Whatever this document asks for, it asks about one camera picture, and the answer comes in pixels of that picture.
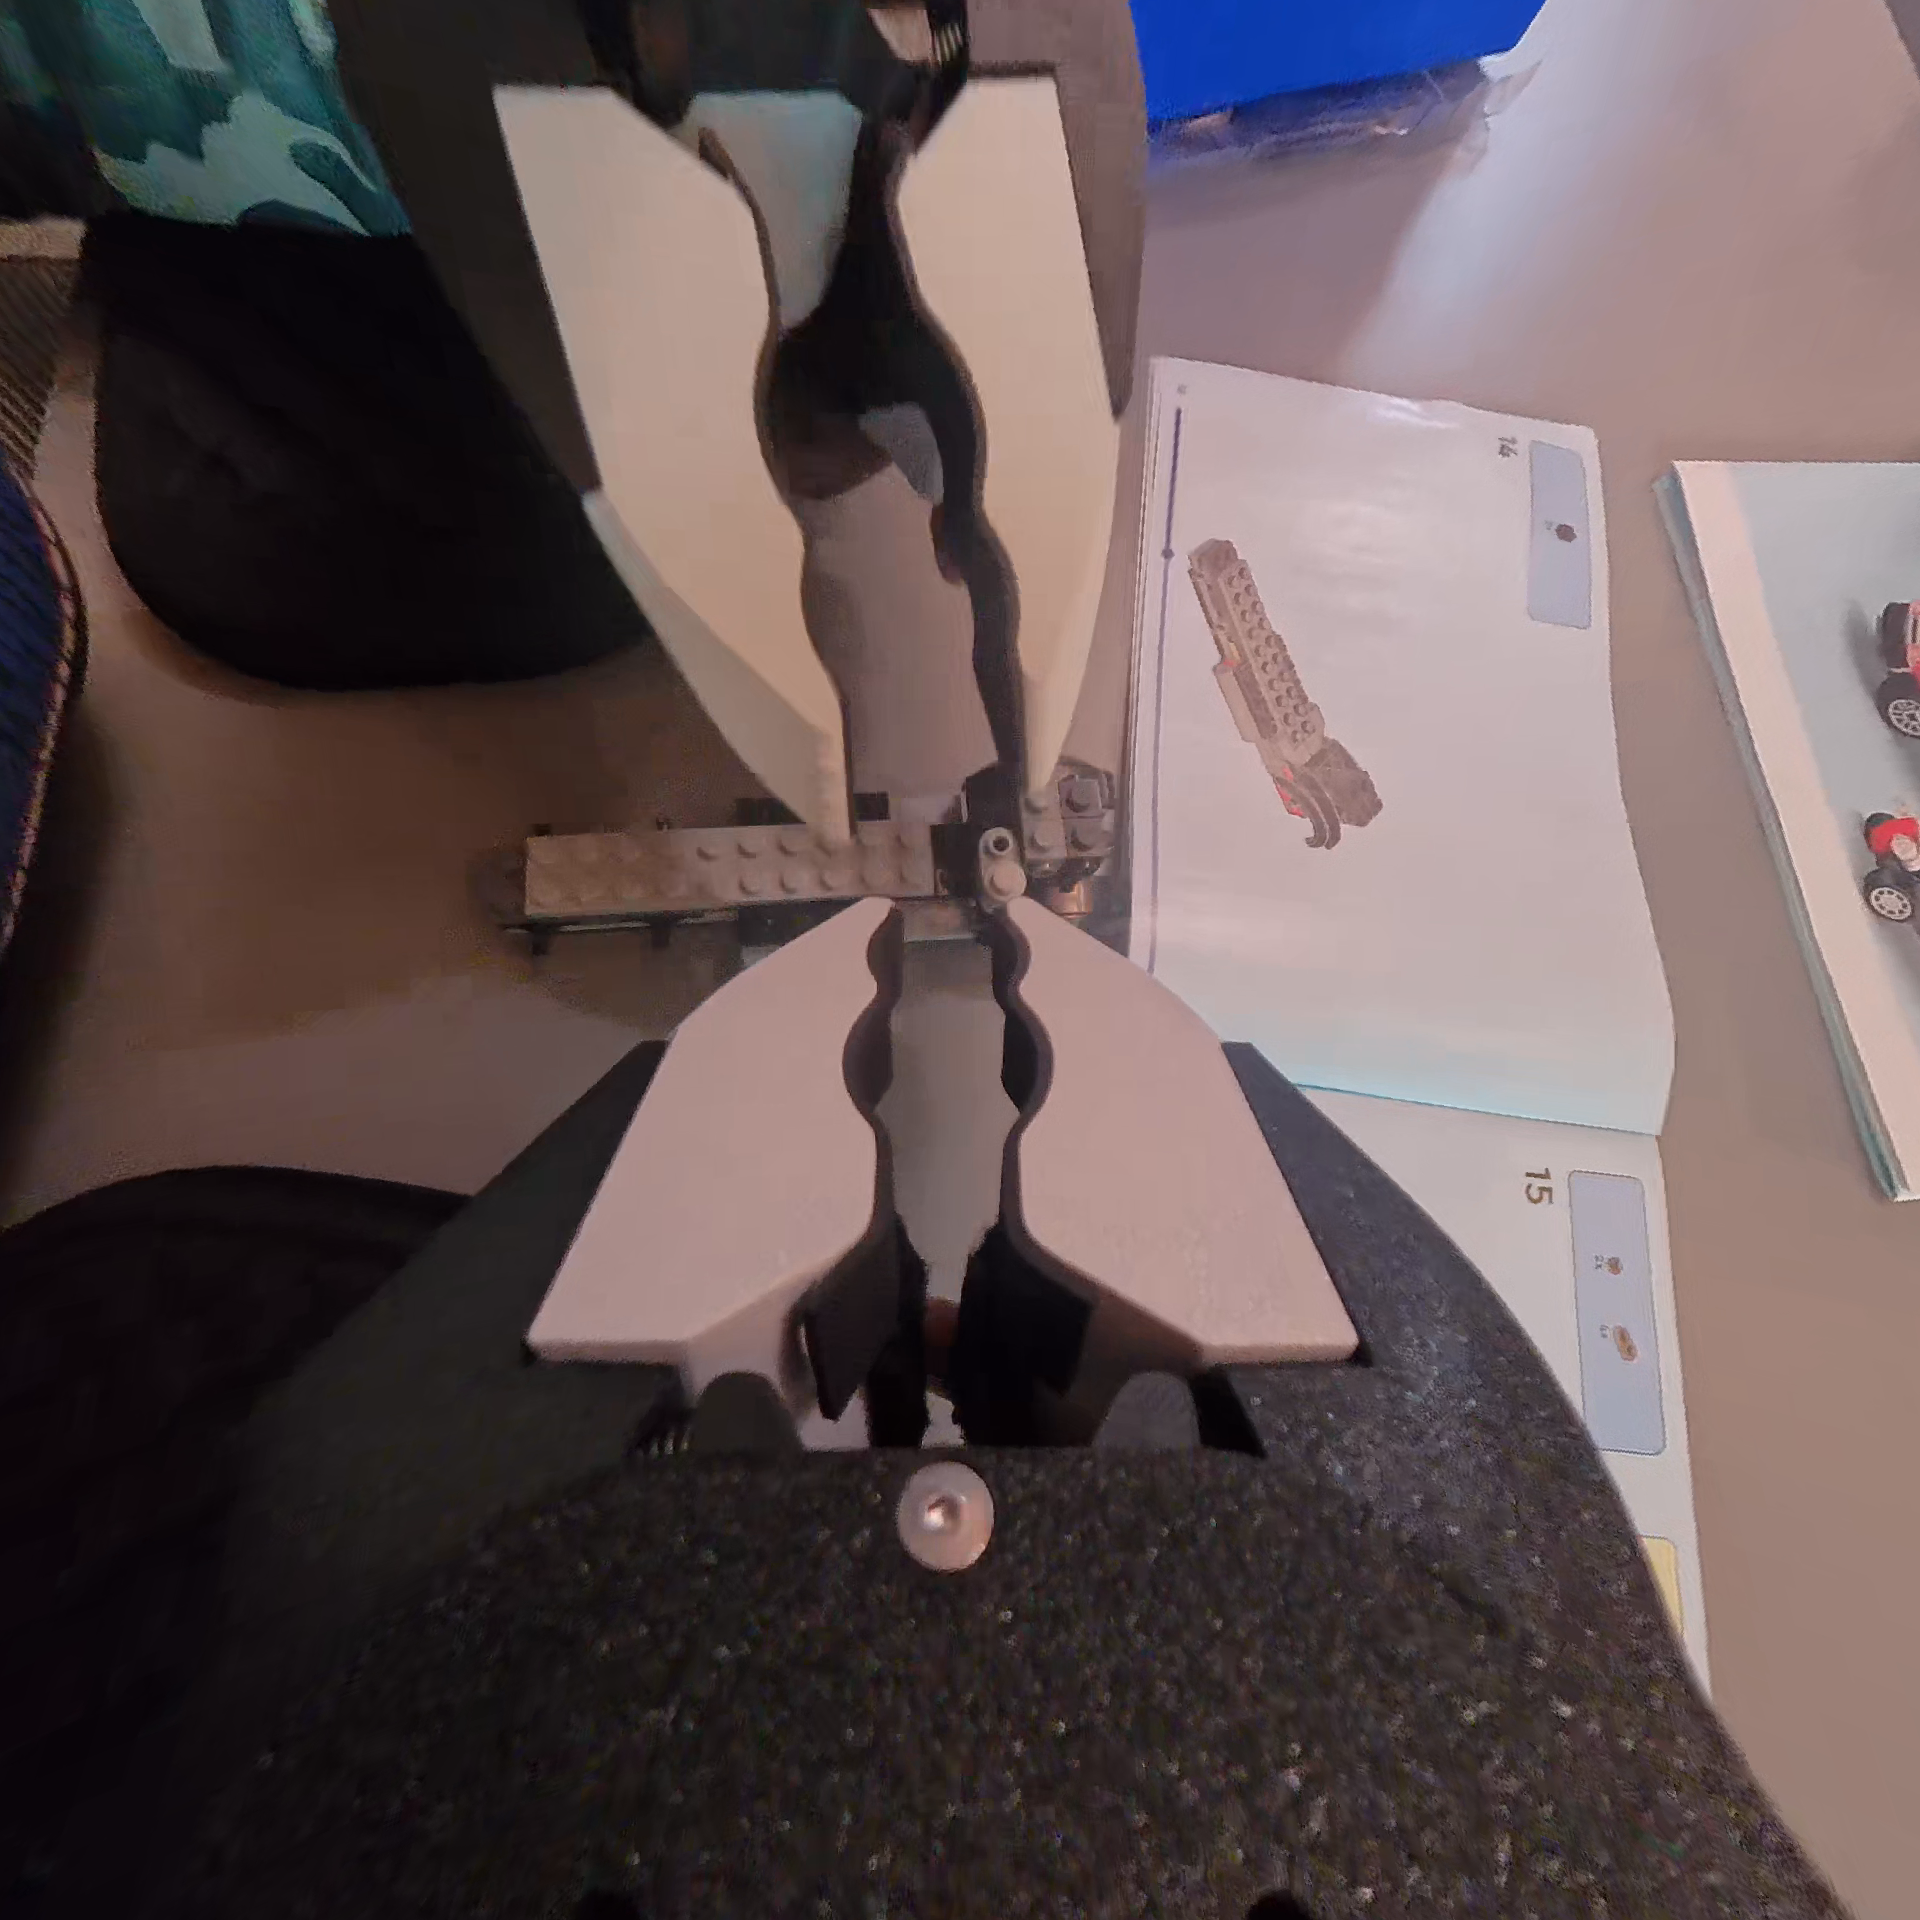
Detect black honeycomb cushion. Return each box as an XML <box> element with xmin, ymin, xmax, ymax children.
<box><xmin>80</xmin><ymin>216</ymin><xmax>654</xmax><ymax>696</ymax></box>

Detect closed instruction booklet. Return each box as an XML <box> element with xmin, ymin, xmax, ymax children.
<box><xmin>1655</xmin><ymin>459</ymin><xmax>1920</xmax><ymax>1204</ymax></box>

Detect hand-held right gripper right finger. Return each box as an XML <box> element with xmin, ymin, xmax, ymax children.
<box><xmin>991</xmin><ymin>895</ymin><xmax>1361</xmax><ymax>1370</ymax></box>

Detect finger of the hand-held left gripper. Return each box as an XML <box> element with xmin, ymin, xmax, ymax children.
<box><xmin>889</xmin><ymin>71</ymin><xmax>1127</xmax><ymax>823</ymax></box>
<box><xmin>493</xmin><ymin>82</ymin><xmax>865</xmax><ymax>833</ymax></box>

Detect open instruction booklet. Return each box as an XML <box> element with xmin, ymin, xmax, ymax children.
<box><xmin>1127</xmin><ymin>354</ymin><xmax>1710</xmax><ymax>1689</ymax></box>

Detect grey lego assembly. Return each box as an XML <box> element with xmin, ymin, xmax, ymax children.
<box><xmin>485</xmin><ymin>760</ymin><xmax>1124</xmax><ymax>966</ymax></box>

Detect person's dark trousers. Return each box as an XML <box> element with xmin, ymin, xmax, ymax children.
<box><xmin>0</xmin><ymin>1167</ymin><xmax>473</xmax><ymax>1920</ymax></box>

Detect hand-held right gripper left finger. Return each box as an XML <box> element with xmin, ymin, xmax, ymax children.
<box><xmin>527</xmin><ymin>896</ymin><xmax>906</xmax><ymax>1370</ymax></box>

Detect blue plastic bin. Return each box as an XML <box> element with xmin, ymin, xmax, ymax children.
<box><xmin>1127</xmin><ymin>0</ymin><xmax>1554</xmax><ymax>146</ymax></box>

